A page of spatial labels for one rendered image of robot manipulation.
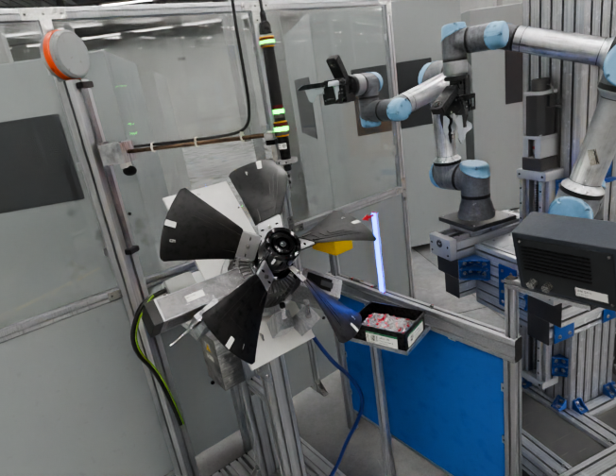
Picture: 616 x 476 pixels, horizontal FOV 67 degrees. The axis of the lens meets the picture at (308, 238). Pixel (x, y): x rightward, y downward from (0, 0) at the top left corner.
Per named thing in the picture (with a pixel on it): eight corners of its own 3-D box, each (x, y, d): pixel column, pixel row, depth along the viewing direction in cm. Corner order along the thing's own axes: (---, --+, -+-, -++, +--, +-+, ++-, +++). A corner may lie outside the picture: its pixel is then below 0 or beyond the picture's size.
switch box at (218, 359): (228, 365, 193) (216, 318, 186) (246, 380, 181) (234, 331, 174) (208, 375, 188) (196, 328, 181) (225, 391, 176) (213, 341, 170)
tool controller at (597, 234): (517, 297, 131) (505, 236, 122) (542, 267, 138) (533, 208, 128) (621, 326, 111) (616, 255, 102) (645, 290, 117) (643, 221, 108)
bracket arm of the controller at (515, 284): (504, 287, 137) (504, 278, 136) (509, 283, 138) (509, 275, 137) (590, 311, 118) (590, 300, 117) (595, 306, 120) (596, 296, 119)
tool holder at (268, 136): (265, 166, 143) (260, 134, 140) (274, 161, 150) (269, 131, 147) (293, 163, 140) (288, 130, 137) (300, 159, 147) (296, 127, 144)
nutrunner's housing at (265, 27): (280, 172, 144) (253, 11, 130) (284, 169, 148) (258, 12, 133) (291, 171, 143) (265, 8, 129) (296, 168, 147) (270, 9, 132)
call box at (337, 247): (313, 251, 206) (309, 229, 203) (330, 245, 211) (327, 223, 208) (335, 259, 193) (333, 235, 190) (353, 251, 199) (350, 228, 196)
